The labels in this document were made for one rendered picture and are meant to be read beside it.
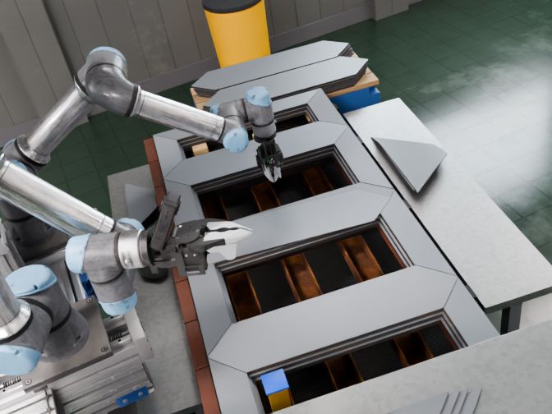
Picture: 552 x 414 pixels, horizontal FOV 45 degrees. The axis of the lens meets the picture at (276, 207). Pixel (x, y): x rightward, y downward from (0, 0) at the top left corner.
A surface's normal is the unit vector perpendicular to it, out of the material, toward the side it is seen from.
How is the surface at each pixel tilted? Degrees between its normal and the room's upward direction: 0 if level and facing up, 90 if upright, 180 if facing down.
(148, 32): 90
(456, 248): 0
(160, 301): 0
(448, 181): 0
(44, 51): 90
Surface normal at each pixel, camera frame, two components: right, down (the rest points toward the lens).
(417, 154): -0.15, -0.77
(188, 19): 0.40, 0.53
